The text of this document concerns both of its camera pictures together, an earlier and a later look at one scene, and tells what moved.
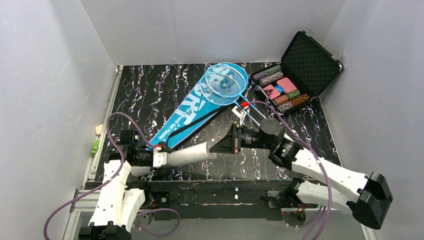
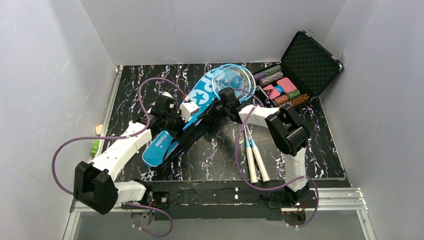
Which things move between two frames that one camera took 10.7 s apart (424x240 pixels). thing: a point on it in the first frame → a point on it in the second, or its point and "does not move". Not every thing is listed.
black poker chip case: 307,67 does not move
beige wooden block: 98,129 does not move
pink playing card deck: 287,85 does not move
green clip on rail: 95,146 does not move
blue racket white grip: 222,88 → 241,80
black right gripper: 236,139 → 215,108
